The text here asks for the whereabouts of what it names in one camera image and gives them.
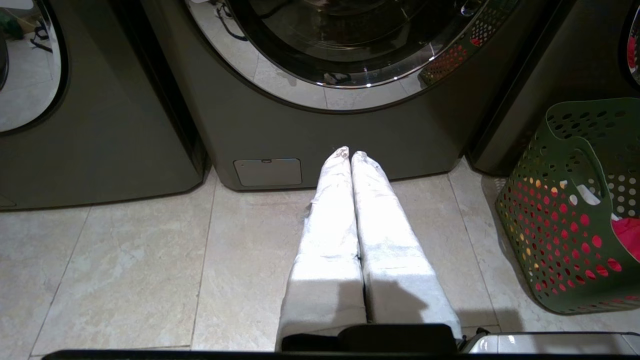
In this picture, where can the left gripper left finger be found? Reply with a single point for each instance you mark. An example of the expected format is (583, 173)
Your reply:
(325, 240)

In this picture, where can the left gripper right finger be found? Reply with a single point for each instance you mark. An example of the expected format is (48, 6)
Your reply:
(395, 250)

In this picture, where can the grey washer filter flap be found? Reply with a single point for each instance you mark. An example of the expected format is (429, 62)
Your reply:
(268, 172)

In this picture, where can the round glass washer door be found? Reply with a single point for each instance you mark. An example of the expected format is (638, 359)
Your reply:
(27, 60)
(632, 47)
(360, 45)

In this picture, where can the green perforated laundry basket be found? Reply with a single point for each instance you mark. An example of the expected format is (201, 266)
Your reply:
(575, 165)

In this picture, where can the dark grey washing machine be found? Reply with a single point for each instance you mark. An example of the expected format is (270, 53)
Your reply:
(350, 125)
(550, 85)
(100, 125)

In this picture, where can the white garment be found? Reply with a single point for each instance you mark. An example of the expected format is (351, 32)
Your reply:
(588, 196)

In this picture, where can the red garment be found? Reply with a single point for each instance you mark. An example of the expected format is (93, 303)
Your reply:
(628, 235)

